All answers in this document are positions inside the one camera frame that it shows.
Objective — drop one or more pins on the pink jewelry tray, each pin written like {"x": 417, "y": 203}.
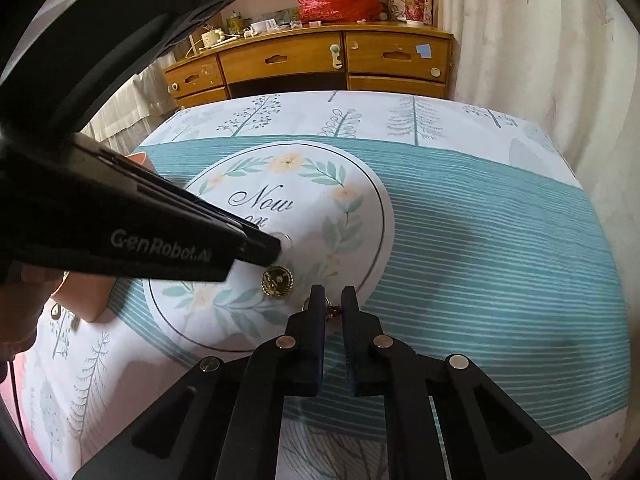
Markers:
{"x": 85, "y": 295}

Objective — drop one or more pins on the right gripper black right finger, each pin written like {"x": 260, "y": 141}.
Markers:
{"x": 380, "y": 365}

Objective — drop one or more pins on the wooden desk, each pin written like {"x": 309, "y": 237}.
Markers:
{"x": 379, "y": 57}

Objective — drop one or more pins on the white lace cover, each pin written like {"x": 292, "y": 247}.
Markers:
{"x": 135, "y": 110}

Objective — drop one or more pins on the printed tablecloth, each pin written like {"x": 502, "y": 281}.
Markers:
{"x": 462, "y": 229}

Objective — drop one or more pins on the person's left hand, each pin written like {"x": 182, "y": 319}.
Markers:
{"x": 22, "y": 302}

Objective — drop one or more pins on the cream floral curtain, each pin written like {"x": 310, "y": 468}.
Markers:
{"x": 571, "y": 66}

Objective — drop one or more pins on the floral ceramic mug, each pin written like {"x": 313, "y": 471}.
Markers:
{"x": 413, "y": 12}

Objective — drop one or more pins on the gold round pendant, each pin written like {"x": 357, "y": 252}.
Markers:
{"x": 277, "y": 282}

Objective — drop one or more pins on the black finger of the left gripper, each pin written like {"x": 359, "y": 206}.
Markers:
{"x": 151, "y": 223}

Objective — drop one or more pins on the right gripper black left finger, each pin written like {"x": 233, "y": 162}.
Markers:
{"x": 288, "y": 365}

